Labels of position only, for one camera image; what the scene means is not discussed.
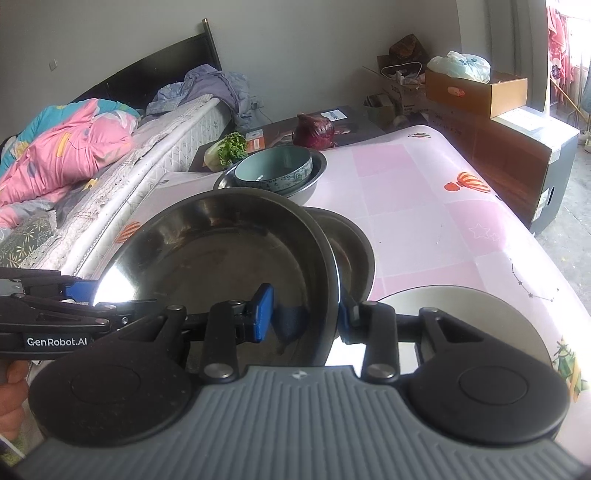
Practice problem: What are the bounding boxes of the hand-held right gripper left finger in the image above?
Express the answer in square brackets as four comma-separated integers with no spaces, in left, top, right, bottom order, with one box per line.
[117,283,275,384]

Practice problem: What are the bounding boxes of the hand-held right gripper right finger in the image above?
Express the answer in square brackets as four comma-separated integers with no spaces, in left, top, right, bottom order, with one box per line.
[338,295,495,384]

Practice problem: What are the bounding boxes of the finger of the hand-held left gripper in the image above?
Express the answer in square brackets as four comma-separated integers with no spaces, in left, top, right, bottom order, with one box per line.
[0,269,99,304]
[0,295,160,331]

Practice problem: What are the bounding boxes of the shallow steel plate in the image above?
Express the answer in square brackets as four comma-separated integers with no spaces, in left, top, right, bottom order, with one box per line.
[95,188,341,366]
[304,207,376,303]

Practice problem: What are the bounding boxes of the teal ceramic bowl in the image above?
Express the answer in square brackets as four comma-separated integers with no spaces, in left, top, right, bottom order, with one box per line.
[234,147,314,193]

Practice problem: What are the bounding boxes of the person's left hand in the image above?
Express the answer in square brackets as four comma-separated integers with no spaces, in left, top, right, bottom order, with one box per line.
[0,360,31,440]

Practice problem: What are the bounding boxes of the leaf patterned pillow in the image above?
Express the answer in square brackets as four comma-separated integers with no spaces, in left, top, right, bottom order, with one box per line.
[0,210,59,269]

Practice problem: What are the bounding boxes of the white ceramic plate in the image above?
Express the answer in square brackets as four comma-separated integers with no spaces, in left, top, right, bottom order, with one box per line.
[376,284,558,371]

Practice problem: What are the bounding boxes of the pink floral quilt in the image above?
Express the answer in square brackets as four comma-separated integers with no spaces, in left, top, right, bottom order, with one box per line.
[0,98,142,230]

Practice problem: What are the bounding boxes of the white mattress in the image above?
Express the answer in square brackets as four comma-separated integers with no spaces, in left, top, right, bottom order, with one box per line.
[0,93,232,280]

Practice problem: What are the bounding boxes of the green leafy cabbage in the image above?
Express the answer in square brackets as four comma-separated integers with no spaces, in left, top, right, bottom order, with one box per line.
[204,132,249,171]

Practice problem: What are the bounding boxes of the red cabbage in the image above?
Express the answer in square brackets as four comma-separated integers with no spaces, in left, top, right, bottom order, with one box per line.
[292,113,336,150]

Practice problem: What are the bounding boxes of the small cardboard box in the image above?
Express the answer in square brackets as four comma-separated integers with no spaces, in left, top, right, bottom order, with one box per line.
[363,93,397,126]

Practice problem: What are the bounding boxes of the grey crumpled clothes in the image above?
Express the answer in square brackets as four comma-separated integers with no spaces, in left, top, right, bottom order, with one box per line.
[147,65,253,133]

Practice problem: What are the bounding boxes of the dark wooden headboard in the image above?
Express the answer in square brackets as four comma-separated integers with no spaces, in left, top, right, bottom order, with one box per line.
[69,19,223,106]

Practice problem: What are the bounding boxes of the open orange cardboard box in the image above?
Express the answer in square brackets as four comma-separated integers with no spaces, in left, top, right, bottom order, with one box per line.
[424,69,528,120]

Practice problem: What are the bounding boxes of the dark brown bag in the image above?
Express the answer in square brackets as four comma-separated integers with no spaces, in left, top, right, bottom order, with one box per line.
[389,34,425,64]

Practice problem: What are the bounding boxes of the white plastic bag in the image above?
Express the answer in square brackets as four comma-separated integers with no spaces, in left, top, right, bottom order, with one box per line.
[427,51,491,84]

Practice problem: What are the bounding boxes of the blue hanging blanket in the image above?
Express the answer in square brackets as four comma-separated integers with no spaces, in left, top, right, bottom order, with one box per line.
[580,59,591,112]

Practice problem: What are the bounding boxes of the pink hanging garment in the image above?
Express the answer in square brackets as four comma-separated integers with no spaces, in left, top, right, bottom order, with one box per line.
[547,4,576,91]

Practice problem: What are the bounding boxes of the window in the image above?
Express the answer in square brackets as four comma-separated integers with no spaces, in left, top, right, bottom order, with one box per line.
[545,0,591,70]

